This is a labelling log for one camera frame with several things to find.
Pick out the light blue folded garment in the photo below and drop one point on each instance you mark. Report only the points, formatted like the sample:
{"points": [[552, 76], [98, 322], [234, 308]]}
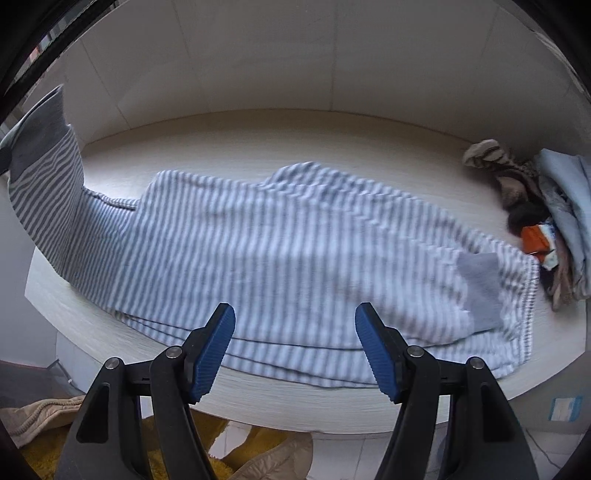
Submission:
{"points": [[564, 181]]}

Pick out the blue white label sticker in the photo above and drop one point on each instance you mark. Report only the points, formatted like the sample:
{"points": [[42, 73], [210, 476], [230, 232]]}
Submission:
{"points": [[565, 409]]}

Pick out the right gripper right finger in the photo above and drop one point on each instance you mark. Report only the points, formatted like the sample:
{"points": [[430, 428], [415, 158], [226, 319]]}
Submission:
{"points": [[483, 428]]}

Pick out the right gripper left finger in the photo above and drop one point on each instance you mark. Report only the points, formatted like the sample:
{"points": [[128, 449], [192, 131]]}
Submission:
{"points": [[108, 434]]}

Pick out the orange snack packet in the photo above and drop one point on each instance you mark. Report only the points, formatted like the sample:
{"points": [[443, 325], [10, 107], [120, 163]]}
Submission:
{"points": [[539, 241]]}

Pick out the pile of clothes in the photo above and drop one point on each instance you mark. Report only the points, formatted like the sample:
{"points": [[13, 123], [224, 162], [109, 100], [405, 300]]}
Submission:
{"points": [[522, 199]]}

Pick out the yellow fluffy blanket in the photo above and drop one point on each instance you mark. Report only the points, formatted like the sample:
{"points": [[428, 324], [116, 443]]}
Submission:
{"points": [[42, 453]]}

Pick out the beige knitted garment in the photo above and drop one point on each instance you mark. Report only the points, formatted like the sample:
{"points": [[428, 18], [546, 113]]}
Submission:
{"points": [[25, 423]]}

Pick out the grey white striped pants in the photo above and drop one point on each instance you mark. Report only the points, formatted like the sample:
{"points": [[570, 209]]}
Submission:
{"points": [[294, 255]]}

